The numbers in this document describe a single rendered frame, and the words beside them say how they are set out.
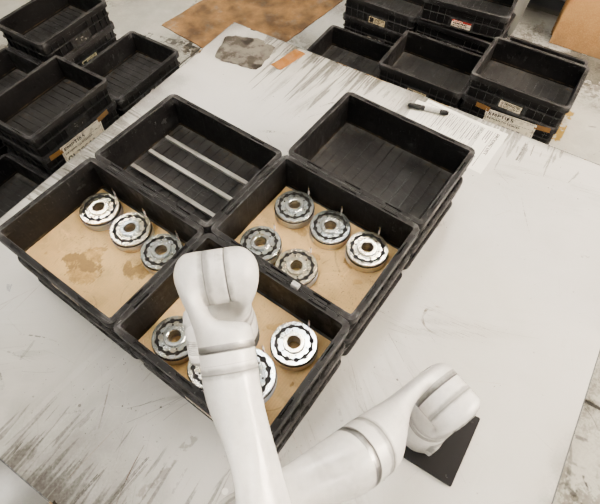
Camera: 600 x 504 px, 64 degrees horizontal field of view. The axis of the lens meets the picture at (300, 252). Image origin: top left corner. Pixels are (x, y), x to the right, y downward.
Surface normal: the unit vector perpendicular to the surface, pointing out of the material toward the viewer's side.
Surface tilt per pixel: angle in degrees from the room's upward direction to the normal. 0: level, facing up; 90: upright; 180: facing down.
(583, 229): 0
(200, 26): 0
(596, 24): 73
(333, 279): 0
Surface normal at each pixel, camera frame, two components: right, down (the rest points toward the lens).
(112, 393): 0.00, -0.53
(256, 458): 0.48, -0.32
